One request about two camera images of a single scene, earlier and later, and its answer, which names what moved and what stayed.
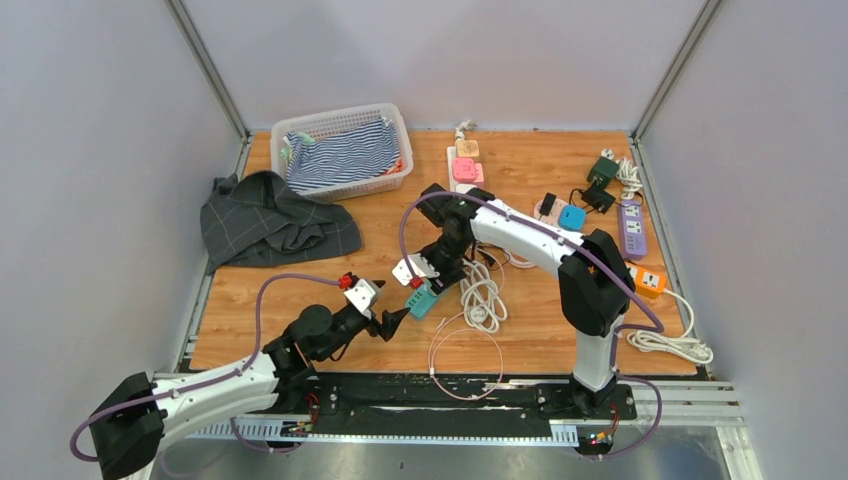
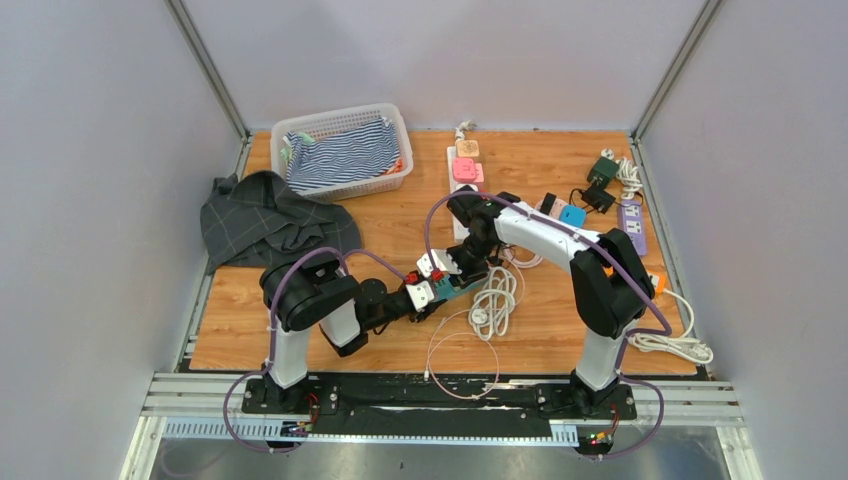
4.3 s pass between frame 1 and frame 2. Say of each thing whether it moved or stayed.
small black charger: stayed
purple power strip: stayed
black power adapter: stayed
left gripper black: moved
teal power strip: moved
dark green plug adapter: stayed
